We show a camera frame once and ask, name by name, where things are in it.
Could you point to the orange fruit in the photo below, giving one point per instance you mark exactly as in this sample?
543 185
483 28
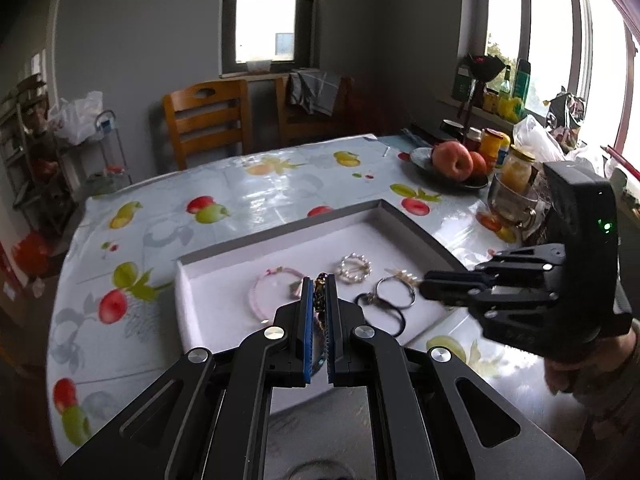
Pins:
479 163

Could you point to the wooden chair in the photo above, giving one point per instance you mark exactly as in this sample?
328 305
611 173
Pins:
296 126
206 116

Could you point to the small wire cart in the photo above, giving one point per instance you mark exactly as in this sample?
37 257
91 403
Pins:
98 165

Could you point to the glass jar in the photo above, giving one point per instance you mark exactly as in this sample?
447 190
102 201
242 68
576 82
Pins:
517 169

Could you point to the yellow lid jar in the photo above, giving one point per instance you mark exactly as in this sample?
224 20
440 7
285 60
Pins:
490 143

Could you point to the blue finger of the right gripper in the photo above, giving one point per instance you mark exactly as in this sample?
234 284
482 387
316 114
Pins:
465 277
452 294

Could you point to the wooden chair far side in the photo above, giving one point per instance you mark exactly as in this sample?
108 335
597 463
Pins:
206 116

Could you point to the metal storage shelf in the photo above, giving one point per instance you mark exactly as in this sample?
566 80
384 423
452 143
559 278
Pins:
30 159

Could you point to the white plastic bag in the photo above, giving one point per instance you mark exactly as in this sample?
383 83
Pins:
75 121

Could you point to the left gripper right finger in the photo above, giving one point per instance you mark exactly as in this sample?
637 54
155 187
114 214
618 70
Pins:
334 333

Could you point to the white pearl strand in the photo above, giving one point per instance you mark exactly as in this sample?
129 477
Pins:
405 276

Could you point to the glass cup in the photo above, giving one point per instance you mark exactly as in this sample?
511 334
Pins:
517 209

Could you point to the dark fruit plate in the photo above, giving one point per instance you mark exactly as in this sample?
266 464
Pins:
422 158

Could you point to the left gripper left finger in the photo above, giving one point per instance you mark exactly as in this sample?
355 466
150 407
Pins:
307 338

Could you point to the red apple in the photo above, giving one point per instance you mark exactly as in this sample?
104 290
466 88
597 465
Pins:
452 160

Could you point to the fruit pattern tablecloth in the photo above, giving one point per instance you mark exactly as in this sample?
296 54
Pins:
204 257

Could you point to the window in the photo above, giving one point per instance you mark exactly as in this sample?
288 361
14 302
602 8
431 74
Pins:
265 36

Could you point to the person's right hand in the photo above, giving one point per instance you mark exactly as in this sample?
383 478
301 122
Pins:
608 355

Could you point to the grey cloth on chair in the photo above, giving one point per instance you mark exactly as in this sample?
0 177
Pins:
314 91

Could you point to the grey wire bangle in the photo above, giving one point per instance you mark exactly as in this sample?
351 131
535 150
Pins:
396 292

